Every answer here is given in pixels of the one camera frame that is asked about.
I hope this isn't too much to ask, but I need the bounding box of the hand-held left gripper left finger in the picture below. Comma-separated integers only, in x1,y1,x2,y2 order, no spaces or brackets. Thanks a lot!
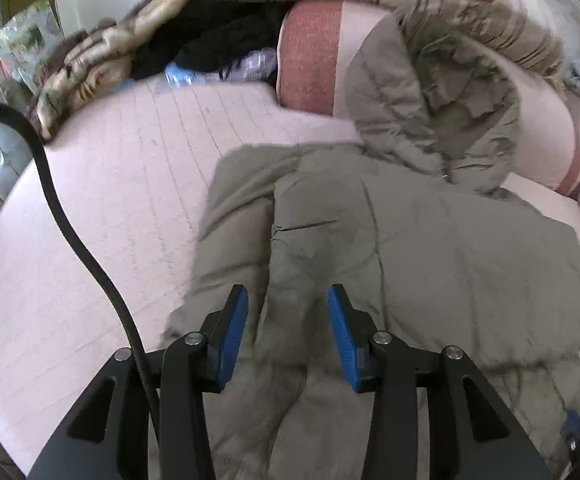
27,284,250,480

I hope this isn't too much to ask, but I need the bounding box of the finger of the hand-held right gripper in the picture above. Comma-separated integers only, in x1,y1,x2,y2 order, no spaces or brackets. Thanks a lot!
560,409,580,457

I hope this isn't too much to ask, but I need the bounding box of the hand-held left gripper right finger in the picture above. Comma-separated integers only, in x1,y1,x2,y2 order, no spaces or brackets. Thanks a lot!
326,284,553,480

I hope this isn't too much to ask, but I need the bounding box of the olive padded jacket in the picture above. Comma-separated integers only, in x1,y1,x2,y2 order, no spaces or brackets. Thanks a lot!
147,10,580,480

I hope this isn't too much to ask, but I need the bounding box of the pink quilted sofa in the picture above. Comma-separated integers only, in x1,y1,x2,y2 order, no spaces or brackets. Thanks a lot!
0,0,580,480

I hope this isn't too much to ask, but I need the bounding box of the clear plastic bottle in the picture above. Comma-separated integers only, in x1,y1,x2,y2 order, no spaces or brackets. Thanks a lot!
164,49,278,87

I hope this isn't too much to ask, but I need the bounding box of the black cloth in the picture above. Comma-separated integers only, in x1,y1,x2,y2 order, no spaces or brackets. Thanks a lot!
130,0,296,81

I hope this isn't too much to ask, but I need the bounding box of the brown patterned blanket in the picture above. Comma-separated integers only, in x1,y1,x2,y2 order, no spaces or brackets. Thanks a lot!
32,0,206,141

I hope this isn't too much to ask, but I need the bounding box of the black cable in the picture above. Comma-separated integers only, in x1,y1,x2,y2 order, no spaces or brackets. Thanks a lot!
0,101,163,446

